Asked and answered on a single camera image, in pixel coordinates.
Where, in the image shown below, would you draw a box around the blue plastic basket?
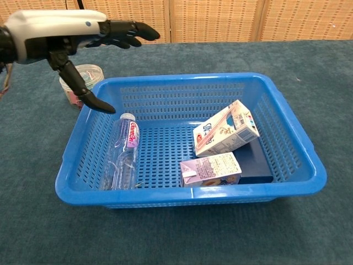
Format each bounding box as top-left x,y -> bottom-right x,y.
54,72 -> 328,209

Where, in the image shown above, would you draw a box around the clear water bottle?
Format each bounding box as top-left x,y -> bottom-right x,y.
103,112 -> 141,191

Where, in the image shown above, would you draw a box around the dark blue long box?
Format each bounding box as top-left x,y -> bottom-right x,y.
233,136 -> 274,185

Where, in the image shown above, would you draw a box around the teal table mat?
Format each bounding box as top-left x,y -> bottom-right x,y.
0,40 -> 353,265

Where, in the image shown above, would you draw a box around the thin left wrist wires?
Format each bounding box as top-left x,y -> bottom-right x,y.
0,62 -> 14,100

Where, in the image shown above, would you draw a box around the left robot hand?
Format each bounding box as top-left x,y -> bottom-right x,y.
4,10 -> 161,114

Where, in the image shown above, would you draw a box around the small purple snack packet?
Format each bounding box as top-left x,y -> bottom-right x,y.
179,151 -> 243,188

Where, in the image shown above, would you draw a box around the bamboo folding screen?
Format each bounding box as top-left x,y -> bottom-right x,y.
0,0 -> 353,46

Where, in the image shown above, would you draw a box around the white red carton box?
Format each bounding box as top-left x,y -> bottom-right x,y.
192,99 -> 261,158

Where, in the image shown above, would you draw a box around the round clear container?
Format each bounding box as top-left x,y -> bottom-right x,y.
59,64 -> 105,110

